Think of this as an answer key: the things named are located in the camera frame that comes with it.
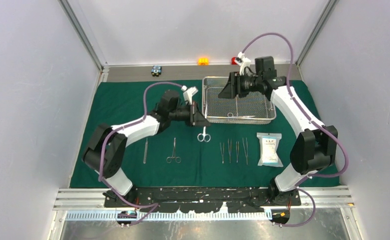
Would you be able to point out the yellow toy block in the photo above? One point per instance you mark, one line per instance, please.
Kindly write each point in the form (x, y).
(203, 61)

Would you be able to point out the blue owl toy block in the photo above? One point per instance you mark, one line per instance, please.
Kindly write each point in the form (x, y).
(156, 70)

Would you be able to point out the green surgical drape cloth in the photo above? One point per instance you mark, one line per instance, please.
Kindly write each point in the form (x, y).
(201, 163)

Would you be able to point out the long steel probe rod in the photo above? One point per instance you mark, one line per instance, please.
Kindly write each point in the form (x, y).
(145, 151)

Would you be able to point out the metal mesh instrument tray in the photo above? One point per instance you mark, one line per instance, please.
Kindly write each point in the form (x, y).
(252, 109)

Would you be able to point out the steel surgical forceps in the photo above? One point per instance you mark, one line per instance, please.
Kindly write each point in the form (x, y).
(222, 150)

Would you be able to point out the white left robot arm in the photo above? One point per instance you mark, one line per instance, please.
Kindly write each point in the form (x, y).
(105, 151)

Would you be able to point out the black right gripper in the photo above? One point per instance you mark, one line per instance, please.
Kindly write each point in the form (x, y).
(229, 91)

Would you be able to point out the steel ring-handled scissors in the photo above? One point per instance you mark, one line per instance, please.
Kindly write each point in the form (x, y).
(204, 136)

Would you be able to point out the steel ring-handled hemostat clamp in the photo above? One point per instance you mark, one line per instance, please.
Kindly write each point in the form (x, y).
(173, 156)

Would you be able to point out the steel needle holder clamp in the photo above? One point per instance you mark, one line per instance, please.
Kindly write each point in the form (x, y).
(237, 149)

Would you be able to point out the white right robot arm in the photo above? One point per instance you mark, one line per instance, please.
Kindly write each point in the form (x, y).
(315, 145)

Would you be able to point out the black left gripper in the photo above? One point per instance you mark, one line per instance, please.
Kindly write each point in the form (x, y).
(200, 119)

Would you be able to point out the red toy block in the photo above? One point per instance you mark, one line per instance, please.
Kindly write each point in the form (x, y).
(234, 61)

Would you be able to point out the white sterile packet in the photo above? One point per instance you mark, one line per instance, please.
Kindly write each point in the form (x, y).
(268, 149)

